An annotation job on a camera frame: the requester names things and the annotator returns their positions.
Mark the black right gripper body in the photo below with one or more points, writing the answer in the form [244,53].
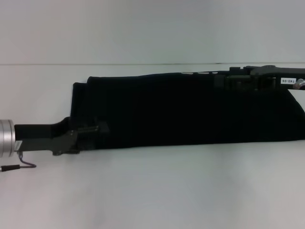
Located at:
[271,76]

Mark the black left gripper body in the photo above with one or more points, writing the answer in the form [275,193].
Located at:
[43,138]

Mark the black t-shirt with white print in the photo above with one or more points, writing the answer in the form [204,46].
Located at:
[178,112]

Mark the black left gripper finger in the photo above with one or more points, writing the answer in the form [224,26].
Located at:
[103,127]

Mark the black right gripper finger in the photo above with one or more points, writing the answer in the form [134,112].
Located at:
[238,69]
[221,81]

